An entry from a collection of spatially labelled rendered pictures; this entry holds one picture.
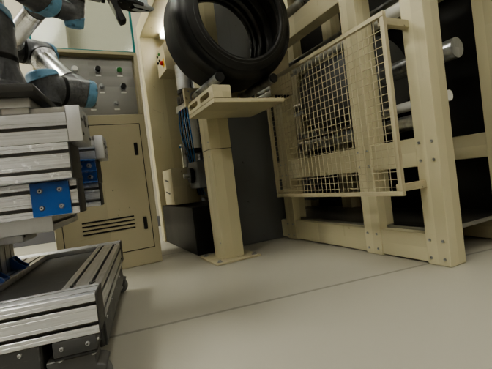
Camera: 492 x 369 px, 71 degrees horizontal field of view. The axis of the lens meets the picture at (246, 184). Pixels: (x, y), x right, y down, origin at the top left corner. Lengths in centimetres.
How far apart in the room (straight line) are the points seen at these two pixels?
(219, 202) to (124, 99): 87
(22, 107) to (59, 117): 8
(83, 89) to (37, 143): 66
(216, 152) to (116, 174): 60
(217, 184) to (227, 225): 23
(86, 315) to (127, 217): 130
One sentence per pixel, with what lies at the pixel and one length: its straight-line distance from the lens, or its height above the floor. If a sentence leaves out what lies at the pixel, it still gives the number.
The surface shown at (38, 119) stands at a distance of 99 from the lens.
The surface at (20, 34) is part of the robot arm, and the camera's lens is 180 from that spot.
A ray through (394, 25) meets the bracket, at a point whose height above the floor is 96.
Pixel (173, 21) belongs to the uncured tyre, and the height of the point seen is 116.
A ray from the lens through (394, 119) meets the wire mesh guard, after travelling 143.
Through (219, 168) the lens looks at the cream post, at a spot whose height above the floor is 51.
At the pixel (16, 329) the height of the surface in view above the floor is 18.
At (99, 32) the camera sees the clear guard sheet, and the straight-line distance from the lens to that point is 236.
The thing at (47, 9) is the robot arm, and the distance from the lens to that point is 107.
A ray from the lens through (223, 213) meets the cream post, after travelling 192.
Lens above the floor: 44
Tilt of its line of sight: 1 degrees down
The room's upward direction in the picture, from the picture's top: 7 degrees counter-clockwise
